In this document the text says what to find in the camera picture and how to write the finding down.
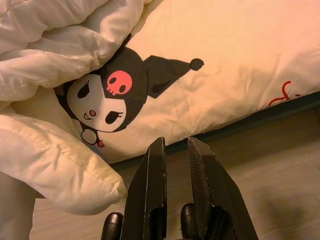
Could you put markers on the dark green bed base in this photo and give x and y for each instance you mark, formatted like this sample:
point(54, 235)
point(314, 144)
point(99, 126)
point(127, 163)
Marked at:
point(250, 122)

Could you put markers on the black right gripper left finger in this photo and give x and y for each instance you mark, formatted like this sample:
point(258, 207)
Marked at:
point(147, 195)

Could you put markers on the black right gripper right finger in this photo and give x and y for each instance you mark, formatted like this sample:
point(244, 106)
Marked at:
point(215, 200)

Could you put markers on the cream cartoon print comforter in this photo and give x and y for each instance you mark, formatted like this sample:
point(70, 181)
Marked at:
point(200, 75)

